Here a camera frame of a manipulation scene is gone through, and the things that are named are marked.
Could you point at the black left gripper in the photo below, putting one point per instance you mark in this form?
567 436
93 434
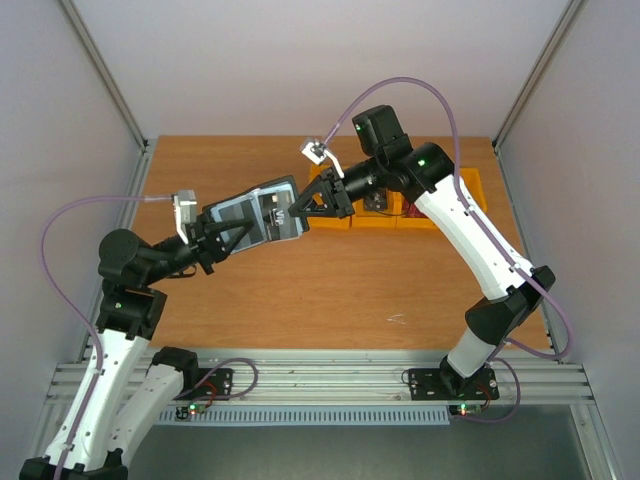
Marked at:
206 244

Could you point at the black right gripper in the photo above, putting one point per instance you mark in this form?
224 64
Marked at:
340 193

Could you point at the black leather card holder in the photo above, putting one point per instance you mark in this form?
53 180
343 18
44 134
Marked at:
245 206

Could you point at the black VIP card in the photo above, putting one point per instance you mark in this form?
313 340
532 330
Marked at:
274 202

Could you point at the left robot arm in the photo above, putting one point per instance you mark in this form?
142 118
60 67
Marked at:
102 431

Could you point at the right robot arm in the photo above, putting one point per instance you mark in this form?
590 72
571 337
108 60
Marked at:
429 180

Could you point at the black card in bin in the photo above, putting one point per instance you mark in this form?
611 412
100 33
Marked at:
376 202

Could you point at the red card in bin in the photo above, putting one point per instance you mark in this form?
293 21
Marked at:
411 211

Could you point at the yellow bin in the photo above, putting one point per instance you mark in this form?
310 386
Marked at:
413 223
473 183
326 222
385 220

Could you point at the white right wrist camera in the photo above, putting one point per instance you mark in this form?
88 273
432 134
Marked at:
318 153

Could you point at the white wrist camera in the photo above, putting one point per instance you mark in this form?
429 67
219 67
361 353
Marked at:
318 153
185 212

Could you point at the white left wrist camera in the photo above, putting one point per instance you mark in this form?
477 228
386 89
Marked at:
185 212

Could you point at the aluminium frame post left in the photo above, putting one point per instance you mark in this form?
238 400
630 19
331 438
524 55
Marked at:
80 29

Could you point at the aluminium frame post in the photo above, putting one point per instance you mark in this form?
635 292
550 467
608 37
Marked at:
561 30
80 29

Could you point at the aluminium rail base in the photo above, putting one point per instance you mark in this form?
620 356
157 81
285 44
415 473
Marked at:
373 377

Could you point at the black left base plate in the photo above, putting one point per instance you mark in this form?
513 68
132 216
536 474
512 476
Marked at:
218 386

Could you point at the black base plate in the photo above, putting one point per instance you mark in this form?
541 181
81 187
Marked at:
426 384
218 386

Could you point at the grey slotted cable duct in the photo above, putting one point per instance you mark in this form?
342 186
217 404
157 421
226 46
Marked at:
273 416

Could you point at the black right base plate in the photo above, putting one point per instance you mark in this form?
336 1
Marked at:
426 384

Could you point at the aluminium frame post right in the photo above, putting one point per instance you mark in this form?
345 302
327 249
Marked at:
561 30

